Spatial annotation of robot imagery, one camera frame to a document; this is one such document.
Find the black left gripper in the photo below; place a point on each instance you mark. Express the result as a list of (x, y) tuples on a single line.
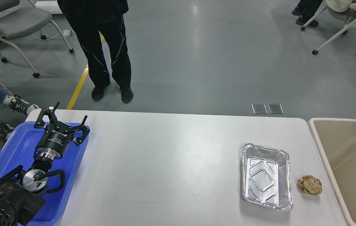
[(57, 135)]

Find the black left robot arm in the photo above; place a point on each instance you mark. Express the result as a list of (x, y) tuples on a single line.
[(38, 166)]

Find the blue plastic tray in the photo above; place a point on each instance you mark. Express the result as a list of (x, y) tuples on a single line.
[(19, 149)]

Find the white power adapter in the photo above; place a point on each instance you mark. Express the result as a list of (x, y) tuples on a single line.
[(67, 33)]

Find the person in black clothes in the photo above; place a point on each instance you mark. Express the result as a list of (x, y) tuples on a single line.
[(100, 29)]

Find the white rolling cart base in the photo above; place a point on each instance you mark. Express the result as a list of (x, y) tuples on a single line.
[(51, 6)]

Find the grey chair on left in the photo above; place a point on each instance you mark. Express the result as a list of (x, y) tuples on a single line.
[(23, 22)]

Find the left metal floor plate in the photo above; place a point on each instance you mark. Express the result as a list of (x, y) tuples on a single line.
[(259, 109)]

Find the metal floor plate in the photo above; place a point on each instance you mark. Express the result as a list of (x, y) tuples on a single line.
[(275, 109), (259, 109)]

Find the aluminium foil tray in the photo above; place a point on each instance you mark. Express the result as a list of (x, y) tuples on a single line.
[(266, 177)]

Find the right metal floor plate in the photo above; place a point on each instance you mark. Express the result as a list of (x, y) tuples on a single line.
[(275, 109)]

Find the crumpled brown paper ball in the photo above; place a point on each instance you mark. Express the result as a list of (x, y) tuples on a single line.
[(310, 185)]

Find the beige plastic bin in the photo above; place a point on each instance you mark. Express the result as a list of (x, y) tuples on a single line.
[(336, 142)]

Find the white chair on right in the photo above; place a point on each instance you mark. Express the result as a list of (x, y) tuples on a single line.
[(343, 10)]

